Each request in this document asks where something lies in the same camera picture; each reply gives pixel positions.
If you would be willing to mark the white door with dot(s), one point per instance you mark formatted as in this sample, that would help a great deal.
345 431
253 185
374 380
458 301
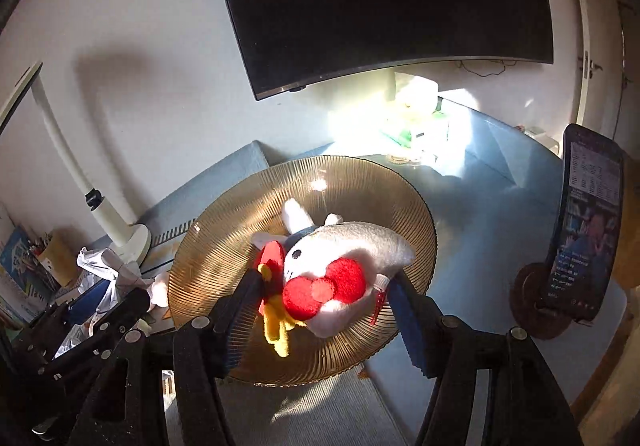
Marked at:
609 71

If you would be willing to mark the white red plush toy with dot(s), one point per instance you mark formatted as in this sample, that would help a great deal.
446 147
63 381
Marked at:
323 277

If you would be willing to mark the patterned blue table mat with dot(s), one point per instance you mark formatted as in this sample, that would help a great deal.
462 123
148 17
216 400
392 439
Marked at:
493 193

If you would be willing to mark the amber ribbed glass bowl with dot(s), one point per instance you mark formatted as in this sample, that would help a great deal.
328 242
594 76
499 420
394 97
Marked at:
216 252

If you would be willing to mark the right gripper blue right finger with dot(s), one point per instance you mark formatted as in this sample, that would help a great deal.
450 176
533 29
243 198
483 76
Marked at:
446 350

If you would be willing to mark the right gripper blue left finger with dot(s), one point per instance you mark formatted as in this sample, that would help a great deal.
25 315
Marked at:
204 351

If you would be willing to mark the white desk lamp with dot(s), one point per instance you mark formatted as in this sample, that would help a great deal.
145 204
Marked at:
129 242

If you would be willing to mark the wooden pen holder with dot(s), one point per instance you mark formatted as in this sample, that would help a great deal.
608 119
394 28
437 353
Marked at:
58 261

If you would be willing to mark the crumpled paper left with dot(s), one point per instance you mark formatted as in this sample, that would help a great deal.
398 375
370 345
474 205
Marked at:
121 277

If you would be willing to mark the smartphone on round stand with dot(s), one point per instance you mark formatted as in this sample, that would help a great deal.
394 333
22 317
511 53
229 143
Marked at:
570 285

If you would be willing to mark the stack of books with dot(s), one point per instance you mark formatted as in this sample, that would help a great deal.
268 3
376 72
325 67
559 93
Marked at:
26 288

